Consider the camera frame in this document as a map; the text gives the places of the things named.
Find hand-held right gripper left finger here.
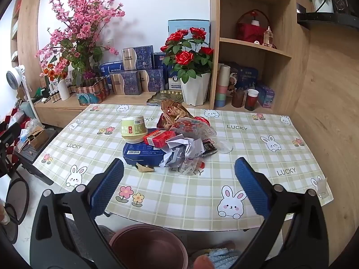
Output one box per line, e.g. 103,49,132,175
29,158,125,269

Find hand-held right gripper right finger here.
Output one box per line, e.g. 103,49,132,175
234,157,329,269

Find small black packet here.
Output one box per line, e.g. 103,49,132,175
201,141,218,157

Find small red box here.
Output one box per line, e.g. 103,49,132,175
144,130,176,148

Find brown paper scrap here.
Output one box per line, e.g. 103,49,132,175
135,163,156,173

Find flat blue box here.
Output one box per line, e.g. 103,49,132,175
123,141,169,166

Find clear plastic lid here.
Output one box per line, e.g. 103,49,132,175
216,140,233,154

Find green paper tub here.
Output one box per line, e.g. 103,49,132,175
121,117,148,142

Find checked rabbit-print tablecloth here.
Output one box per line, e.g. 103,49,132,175
32,104,333,232

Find translucent plastic scrap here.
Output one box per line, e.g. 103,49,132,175
314,175,328,198

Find person's blue fuzzy clothing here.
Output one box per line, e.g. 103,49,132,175
191,247,244,269

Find black stool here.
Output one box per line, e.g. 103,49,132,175
14,129,58,185

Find crumpled white paper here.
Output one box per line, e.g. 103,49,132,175
160,136,208,171

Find clear flower-print plastic bag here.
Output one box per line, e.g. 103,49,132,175
171,118,218,142

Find red cup white rim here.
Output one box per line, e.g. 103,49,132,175
245,89,258,111

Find cardboard box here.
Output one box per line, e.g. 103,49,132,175
24,126,49,150

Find brown cup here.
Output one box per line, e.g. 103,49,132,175
231,88,245,108

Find wooden low cabinet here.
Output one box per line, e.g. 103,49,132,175
35,90,212,129

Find small purple box on shelf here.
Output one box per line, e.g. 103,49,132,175
256,84,276,108

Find striped colourful planter box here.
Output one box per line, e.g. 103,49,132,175
75,77,110,106

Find crumpled brown paper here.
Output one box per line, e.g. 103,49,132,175
156,100,195,129

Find stack of pastel paper cups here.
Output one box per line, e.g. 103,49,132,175
215,64,231,108

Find purple and gold gift box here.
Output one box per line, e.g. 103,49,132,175
139,69,164,91
110,71,141,95
122,46,154,70

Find row of small brown bottles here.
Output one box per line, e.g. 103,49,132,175
45,90,61,103

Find dark illustrated box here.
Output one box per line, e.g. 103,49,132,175
226,62,239,96

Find gold tray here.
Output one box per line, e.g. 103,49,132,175
147,90,184,107

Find white ribbed vase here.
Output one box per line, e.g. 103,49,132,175
57,78,70,101

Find blue gift box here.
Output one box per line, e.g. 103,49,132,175
236,66,259,90

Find red rose plant white pot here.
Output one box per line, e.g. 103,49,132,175
160,27,214,106

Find blue carton white lettering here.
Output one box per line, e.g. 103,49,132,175
100,61,124,77

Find red checked cloth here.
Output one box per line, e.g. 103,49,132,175
0,108,26,135

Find wooden shelf unit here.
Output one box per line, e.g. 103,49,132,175
209,0,296,115

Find blue and white box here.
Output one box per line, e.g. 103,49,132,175
167,64,183,91

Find orange artificial flowers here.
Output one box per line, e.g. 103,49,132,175
41,63,69,80

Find dark blue box red logo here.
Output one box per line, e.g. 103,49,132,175
153,53,169,70

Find white standing fan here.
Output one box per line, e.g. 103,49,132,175
6,65,37,113

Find glass bottle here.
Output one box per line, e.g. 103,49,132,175
264,26,274,47

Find red basket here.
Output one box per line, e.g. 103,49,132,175
235,10,271,44

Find pink blossom artificial plant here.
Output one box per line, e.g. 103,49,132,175
35,0,126,87

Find large light blue box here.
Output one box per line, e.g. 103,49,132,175
168,20,210,48

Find black shelf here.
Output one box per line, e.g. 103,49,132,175
297,4,359,30

